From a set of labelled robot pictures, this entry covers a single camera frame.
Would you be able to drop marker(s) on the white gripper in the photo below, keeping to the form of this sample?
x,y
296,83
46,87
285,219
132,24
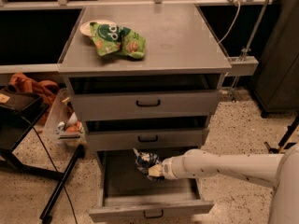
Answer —
x,y
167,169

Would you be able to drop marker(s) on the blue chip bag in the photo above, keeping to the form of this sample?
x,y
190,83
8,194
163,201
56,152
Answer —
x,y
145,160

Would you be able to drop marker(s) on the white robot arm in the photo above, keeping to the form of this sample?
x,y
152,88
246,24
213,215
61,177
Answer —
x,y
279,172

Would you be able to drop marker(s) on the middle grey drawer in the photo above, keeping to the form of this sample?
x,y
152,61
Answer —
x,y
121,134

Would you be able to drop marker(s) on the grey drawer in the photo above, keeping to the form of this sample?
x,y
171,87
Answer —
x,y
138,97
121,134
125,193

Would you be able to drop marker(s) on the bottom grey drawer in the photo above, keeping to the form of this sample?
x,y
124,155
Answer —
x,y
125,193

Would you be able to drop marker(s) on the grey drawer cabinet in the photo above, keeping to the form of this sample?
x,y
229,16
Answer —
x,y
178,42

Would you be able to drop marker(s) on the top grey drawer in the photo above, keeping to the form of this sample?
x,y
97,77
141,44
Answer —
x,y
138,97

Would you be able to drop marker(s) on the green chip bag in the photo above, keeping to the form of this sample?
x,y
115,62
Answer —
x,y
115,39

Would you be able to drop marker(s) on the clear plastic bin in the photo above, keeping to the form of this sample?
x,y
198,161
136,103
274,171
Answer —
x,y
62,125

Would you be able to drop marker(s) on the black tripod wheel leg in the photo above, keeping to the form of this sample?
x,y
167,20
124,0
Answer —
x,y
284,143

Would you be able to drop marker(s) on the dark grey side cabinet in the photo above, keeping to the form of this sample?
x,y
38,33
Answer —
x,y
275,84

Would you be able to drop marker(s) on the black stand table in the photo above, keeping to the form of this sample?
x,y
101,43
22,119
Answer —
x,y
19,113

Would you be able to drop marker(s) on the white bowl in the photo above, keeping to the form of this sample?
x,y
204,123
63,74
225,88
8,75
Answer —
x,y
85,27

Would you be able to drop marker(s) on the orange jacket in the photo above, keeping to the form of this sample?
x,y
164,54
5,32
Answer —
x,y
46,89

